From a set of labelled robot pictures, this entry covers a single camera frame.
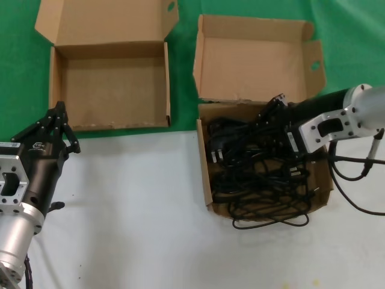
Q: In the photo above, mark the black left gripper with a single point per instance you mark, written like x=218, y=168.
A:
x=42, y=162

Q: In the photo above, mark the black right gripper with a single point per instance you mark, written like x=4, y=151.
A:
x=312, y=106

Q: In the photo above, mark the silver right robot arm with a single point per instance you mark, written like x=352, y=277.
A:
x=367, y=105

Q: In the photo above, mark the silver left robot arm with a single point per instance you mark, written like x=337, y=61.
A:
x=15, y=238

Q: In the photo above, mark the open brown cardboard box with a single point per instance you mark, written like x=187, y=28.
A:
x=255, y=69
x=114, y=90

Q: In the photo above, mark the green table cloth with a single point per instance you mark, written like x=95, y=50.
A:
x=18, y=75

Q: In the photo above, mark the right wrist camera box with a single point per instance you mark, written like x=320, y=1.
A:
x=293, y=140

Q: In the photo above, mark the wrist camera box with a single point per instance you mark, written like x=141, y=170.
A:
x=9, y=144
x=293, y=140

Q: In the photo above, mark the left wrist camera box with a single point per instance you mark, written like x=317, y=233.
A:
x=9, y=144

